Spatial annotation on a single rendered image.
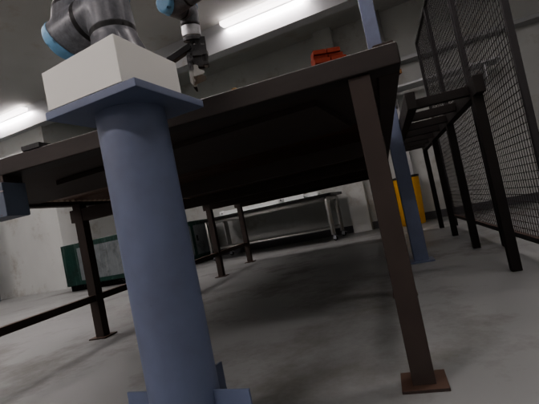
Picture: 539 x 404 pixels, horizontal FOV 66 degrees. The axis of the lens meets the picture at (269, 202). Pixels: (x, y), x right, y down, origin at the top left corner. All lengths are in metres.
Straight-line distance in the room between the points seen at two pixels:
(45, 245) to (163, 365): 7.82
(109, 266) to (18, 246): 3.05
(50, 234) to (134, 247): 7.67
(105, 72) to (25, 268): 8.40
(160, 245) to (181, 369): 0.28
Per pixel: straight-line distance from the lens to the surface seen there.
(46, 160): 1.59
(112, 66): 0.99
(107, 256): 6.69
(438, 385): 1.26
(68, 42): 1.27
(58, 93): 1.09
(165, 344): 1.02
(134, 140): 1.02
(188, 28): 1.78
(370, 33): 3.33
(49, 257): 8.74
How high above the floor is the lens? 0.52
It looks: 2 degrees up
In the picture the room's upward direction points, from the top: 12 degrees counter-clockwise
